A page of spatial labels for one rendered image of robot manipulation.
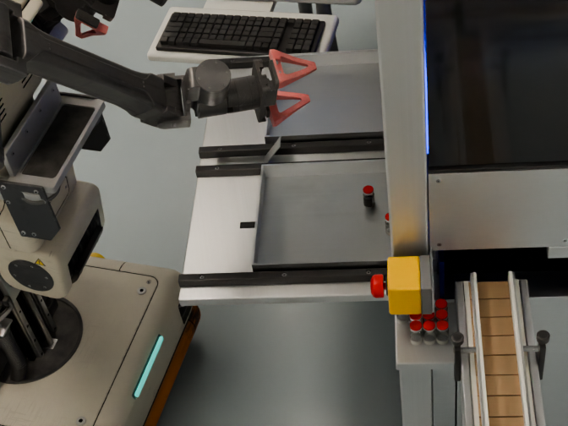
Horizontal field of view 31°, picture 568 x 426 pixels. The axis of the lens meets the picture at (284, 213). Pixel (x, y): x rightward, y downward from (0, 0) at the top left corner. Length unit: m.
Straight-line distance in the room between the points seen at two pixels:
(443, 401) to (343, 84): 0.71
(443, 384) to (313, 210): 0.43
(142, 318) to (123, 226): 0.66
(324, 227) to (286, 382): 0.93
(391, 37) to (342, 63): 0.90
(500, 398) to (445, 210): 0.31
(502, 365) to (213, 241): 0.62
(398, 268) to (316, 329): 1.23
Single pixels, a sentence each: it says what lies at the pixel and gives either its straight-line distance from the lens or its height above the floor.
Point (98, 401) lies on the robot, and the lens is 2.58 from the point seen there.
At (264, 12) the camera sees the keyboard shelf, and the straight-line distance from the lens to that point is 2.64.
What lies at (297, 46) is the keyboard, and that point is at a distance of 2.48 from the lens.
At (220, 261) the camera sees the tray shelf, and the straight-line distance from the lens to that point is 1.97.
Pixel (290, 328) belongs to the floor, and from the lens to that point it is 2.94.
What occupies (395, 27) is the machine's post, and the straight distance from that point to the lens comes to 1.43.
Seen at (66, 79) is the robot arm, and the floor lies 1.43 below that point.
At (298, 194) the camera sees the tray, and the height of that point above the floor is 0.88.
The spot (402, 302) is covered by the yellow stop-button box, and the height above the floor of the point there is 1.00.
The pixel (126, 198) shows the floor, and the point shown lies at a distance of 3.39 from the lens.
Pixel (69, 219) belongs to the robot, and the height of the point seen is 0.80.
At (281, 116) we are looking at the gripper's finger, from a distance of 1.78.
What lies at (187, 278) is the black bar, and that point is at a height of 0.90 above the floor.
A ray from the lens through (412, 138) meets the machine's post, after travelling 1.56.
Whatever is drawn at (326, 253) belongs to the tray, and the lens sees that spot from 1.94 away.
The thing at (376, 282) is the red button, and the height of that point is 1.01.
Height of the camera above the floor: 2.37
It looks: 47 degrees down
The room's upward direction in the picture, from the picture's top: 10 degrees counter-clockwise
